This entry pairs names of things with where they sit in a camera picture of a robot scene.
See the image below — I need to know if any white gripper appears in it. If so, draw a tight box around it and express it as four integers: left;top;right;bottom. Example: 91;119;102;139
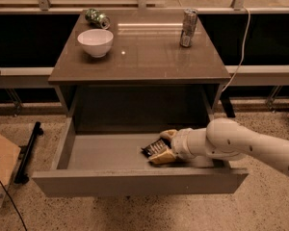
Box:
148;128;195;165

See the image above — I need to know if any black rxbar chocolate bar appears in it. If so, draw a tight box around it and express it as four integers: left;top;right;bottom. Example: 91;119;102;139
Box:
142;139;171;158

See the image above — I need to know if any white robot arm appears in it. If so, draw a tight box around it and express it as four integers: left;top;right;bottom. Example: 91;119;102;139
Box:
146;118;289;177

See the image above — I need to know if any grey cabinet with counter top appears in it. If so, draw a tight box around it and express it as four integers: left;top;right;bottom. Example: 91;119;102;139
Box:
49;10;230;134

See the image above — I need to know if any white ceramic bowl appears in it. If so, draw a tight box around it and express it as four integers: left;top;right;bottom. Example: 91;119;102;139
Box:
77;29;114;58

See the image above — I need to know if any upright silver can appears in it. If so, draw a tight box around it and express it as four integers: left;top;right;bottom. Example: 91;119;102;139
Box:
180;9;197;47

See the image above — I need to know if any black metal bar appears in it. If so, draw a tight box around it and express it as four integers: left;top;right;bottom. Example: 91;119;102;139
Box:
14;121;43;184

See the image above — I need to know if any crushed green soda can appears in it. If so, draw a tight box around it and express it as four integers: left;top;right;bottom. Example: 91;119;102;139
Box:
85;9;111;30

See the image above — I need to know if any brown cardboard box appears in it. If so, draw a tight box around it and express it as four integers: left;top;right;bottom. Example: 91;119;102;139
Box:
0;134;20;207

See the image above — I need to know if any white power cable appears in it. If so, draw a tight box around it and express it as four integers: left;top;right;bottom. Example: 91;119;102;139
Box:
221;6;251;93

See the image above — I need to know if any black floor cable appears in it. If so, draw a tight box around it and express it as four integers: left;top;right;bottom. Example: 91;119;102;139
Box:
0;167;28;231

